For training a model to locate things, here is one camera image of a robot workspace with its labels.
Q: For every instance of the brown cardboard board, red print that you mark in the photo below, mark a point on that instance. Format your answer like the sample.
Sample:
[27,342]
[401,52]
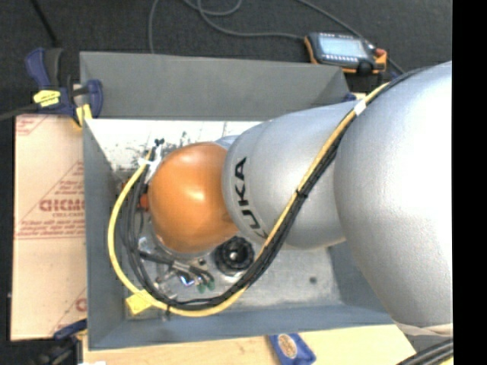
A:
[45,242]

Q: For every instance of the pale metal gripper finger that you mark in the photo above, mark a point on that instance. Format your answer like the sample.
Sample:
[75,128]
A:
[169,293]
[166,279]

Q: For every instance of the black cylinder on white bracket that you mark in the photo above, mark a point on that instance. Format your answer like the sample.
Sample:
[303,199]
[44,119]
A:
[233,256]

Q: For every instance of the orange block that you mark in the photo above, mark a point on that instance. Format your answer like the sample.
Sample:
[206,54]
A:
[144,200]

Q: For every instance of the grey metal bin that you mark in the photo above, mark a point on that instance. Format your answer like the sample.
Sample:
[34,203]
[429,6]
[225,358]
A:
[213,86]

